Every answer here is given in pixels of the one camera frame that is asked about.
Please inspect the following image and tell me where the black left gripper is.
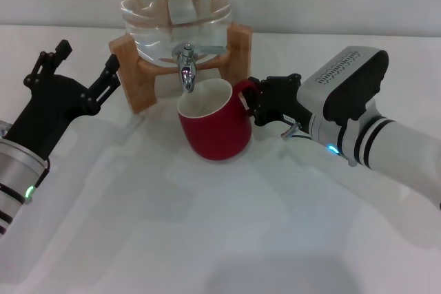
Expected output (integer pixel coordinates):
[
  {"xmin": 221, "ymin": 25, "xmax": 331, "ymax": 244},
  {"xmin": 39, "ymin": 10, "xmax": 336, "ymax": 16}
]
[{"xmin": 5, "ymin": 39, "xmax": 121, "ymax": 162}]

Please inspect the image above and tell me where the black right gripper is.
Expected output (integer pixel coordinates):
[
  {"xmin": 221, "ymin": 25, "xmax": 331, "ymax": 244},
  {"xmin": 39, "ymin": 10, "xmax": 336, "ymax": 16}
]
[{"xmin": 246, "ymin": 74, "xmax": 314, "ymax": 133}]

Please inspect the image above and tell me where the red ceramic cup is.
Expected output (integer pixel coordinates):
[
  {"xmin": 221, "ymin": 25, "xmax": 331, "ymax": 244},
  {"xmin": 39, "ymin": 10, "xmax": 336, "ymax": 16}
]
[{"xmin": 176, "ymin": 78, "xmax": 259, "ymax": 162}]

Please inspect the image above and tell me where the chrome faucet tap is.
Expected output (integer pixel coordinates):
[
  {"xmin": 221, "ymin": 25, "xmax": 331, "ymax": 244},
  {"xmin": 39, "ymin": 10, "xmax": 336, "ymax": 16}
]
[{"xmin": 171, "ymin": 43, "xmax": 228, "ymax": 94}]

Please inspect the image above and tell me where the wooden dispenser stand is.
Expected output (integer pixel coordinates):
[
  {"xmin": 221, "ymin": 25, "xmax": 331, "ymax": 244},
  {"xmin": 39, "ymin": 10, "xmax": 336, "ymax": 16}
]
[{"xmin": 108, "ymin": 23, "xmax": 252, "ymax": 114}]

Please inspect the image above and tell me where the glass water dispenser jar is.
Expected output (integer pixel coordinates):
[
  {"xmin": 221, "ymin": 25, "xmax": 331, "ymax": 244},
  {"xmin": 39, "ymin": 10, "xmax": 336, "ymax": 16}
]
[{"xmin": 110, "ymin": 0, "xmax": 235, "ymax": 67}]

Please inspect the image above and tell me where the grey black wrist camera box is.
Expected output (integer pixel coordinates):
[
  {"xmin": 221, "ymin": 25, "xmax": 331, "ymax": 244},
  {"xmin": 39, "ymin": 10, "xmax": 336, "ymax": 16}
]
[{"xmin": 298, "ymin": 45, "xmax": 389, "ymax": 126}]

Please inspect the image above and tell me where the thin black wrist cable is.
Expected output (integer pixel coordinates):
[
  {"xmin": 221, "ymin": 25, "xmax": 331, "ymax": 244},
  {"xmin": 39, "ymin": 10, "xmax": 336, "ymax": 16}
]
[{"xmin": 34, "ymin": 161, "xmax": 51, "ymax": 188}]

